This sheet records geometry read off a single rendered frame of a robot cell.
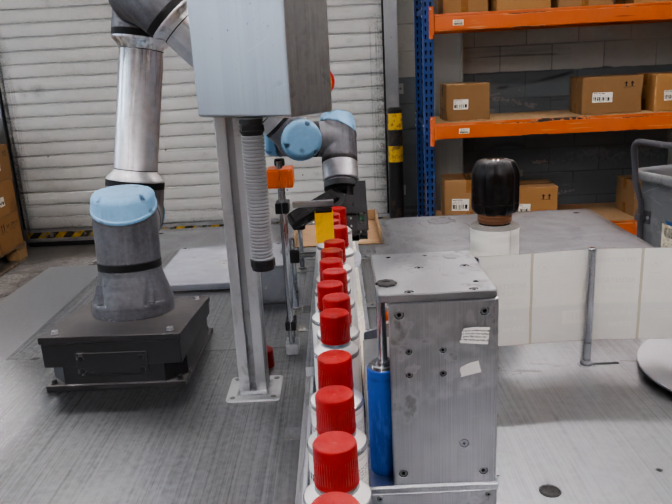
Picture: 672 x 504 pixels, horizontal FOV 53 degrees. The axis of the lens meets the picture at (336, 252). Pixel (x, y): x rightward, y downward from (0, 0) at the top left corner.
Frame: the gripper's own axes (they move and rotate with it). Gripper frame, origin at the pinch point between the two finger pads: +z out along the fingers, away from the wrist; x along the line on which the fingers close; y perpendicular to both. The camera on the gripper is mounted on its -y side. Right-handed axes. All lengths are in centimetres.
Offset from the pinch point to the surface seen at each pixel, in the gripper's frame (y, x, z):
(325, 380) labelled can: 0, -69, 25
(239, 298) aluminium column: -14.9, -28.2, 8.6
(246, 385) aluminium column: -15.1, -20.7, 21.7
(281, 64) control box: -5, -57, -16
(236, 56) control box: -11, -54, -19
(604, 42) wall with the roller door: 211, 338, -247
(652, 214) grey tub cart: 144, 166, -58
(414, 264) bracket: 9, -64, 13
